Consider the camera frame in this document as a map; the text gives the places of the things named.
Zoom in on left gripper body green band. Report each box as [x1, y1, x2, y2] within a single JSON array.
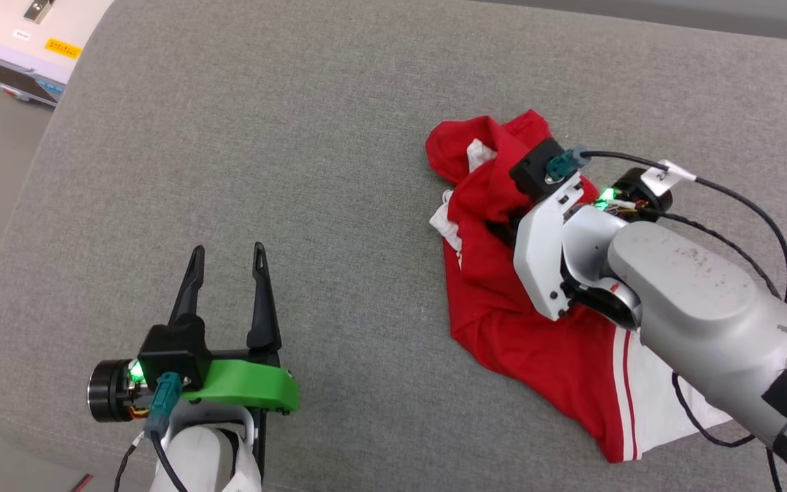
[[88, 350, 300, 480]]

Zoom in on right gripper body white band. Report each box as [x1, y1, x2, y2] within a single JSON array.
[[513, 167, 674, 323]]

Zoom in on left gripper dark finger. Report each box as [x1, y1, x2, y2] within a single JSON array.
[[169, 246, 206, 326], [246, 243, 284, 353]]

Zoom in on red and white basketball jersey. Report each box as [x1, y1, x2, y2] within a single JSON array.
[[425, 109, 753, 464]]

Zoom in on yellow label sticker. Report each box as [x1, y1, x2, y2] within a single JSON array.
[[44, 38, 84, 61]]

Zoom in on white equipment box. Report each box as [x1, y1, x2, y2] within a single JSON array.
[[0, 0, 115, 107]]

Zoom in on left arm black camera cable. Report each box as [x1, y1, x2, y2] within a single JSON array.
[[113, 372, 193, 492]]

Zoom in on right arm white cable tag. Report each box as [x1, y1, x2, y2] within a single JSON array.
[[641, 160, 697, 193]]

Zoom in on right arm thin motor cable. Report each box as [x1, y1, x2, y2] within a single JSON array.
[[641, 209, 782, 297]]

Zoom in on black strap handle metal ends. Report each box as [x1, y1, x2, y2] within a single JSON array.
[[23, 0, 57, 25]]

